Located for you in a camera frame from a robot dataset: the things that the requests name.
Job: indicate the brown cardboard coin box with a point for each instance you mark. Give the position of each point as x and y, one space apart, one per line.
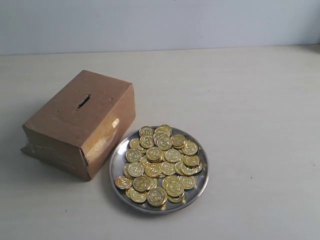
76 130

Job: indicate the gold coin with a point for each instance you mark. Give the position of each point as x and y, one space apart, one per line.
123 182
188 182
141 184
178 141
168 168
173 186
157 196
136 196
164 142
146 131
134 170
133 155
153 170
190 148

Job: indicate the gold coin back centre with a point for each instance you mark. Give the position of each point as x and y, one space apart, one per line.
164 142

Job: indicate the gold coin plate centre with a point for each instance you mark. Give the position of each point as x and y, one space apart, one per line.
172 155

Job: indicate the gold coin centre left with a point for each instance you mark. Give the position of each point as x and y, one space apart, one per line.
153 170

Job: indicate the gold coin left middle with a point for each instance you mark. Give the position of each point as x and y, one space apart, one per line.
134 170

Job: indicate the gold coin right edge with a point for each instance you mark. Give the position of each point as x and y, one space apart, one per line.
191 165

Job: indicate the round silver metal plate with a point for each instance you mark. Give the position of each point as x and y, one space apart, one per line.
151 153

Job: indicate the gold coin inner left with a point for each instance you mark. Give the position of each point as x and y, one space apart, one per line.
141 184

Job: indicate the gold coin right front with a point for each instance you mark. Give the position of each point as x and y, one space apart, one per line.
188 182

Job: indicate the gold coin far left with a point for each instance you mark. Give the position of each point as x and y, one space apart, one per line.
123 182

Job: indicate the gold coin front left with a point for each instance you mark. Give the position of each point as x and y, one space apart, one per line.
136 196

